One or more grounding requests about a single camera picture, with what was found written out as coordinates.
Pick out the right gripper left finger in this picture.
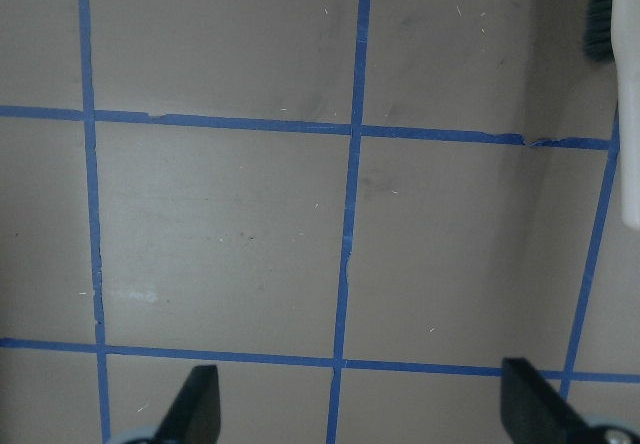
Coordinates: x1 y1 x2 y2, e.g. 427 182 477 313
108 365 222 444

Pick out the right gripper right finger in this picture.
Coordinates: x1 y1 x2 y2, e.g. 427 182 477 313
501 358 639 444

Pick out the beige hand brush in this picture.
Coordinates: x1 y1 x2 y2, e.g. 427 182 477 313
583 0 639 230

